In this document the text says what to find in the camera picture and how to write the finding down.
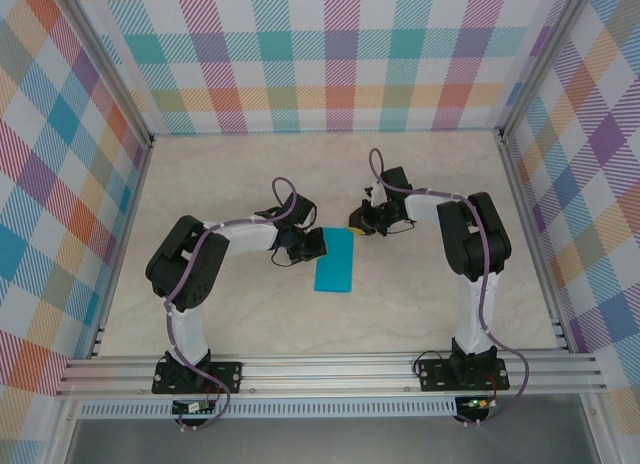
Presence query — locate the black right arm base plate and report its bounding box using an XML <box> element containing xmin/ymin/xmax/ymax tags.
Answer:
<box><xmin>417</xmin><ymin>357</ymin><xmax>510</xmax><ymax>393</ymax></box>

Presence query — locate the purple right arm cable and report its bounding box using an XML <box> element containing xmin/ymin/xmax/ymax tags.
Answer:
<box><xmin>368</xmin><ymin>147</ymin><xmax>531</xmax><ymax>428</ymax></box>

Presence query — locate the aluminium frame upright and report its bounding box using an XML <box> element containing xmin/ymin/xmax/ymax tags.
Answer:
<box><xmin>497</xmin><ymin>0</ymin><xmax>599</xmax><ymax>145</ymax></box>
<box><xmin>58</xmin><ymin>0</ymin><xmax>155</xmax><ymax>148</ymax></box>

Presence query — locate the grey metal sheet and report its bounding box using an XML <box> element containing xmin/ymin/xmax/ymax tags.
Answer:
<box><xmin>67</xmin><ymin>417</ymin><xmax>601</xmax><ymax>464</ymax></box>

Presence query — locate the small black circuit board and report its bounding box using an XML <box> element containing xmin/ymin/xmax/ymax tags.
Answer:
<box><xmin>172</xmin><ymin>399</ymin><xmax>217</xmax><ymax>415</ymax></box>

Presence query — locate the blue paper sheet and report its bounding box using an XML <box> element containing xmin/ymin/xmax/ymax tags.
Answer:
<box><xmin>313</xmin><ymin>227</ymin><xmax>356</xmax><ymax>295</ymax></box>

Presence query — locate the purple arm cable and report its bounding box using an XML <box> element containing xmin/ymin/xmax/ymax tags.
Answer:
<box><xmin>163</xmin><ymin>176</ymin><xmax>301</xmax><ymax>431</ymax></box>
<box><xmin>368</xmin><ymin>147</ymin><xmax>531</xmax><ymax>428</ymax></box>

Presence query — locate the slotted grey cable tray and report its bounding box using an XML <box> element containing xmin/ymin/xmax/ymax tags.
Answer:
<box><xmin>79</xmin><ymin>402</ymin><xmax>459</xmax><ymax>419</ymax></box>

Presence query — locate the aluminium frame leg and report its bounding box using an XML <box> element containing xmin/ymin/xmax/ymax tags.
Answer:
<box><xmin>47</xmin><ymin>396</ymin><xmax>84</xmax><ymax>464</ymax></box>
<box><xmin>579</xmin><ymin>393</ymin><xmax>624</xmax><ymax>464</ymax></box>

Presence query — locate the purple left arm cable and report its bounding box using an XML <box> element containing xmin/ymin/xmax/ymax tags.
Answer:
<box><xmin>163</xmin><ymin>176</ymin><xmax>301</xmax><ymax>431</ymax></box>

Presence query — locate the aluminium side rail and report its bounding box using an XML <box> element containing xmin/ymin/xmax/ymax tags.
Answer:
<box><xmin>492</xmin><ymin>128</ymin><xmax>576</xmax><ymax>355</ymax></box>
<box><xmin>87</xmin><ymin>136</ymin><xmax>156</xmax><ymax>360</ymax></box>

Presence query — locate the aluminium mounting rail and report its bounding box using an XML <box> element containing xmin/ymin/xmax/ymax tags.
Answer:
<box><xmin>54</xmin><ymin>351</ymin><xmax>609</xmax><ymax>398</ymax></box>

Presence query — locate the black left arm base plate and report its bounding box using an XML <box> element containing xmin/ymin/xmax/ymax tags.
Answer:
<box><xmin>152</xmin><ymin>361</ymin><xmax>244</xmax><ymax>395</ymax></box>

